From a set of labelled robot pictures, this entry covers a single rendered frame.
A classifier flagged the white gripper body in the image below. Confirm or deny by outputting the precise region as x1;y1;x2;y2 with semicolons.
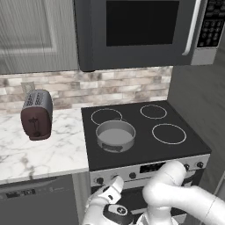
106;175;125;196

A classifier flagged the black stove with silver front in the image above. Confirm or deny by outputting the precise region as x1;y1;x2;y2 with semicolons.
81;100;213;225

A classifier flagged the black oven door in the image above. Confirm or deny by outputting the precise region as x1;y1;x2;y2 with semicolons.
91;169;206;225

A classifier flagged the grey round pot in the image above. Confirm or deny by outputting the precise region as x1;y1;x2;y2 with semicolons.
95;119;137;154

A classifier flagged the grey dishwasher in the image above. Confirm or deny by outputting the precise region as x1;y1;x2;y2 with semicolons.
0;174;80;225

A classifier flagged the silver and maroon toaster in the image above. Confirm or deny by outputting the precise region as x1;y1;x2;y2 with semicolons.
20;89;54;142

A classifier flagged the grey microwave oven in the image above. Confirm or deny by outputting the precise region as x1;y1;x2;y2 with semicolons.
73;0;225;73

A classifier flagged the microwave door with dark window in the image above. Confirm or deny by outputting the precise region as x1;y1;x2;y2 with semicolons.
74;0;203;72

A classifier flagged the grey cupboard door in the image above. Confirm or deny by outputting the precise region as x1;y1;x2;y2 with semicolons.
0;0;79;76

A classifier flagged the white wall outlet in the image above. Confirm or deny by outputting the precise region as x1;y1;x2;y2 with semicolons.
20;81;36;94

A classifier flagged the white microwave door handle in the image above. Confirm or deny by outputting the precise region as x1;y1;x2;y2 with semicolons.
181;0;203;56

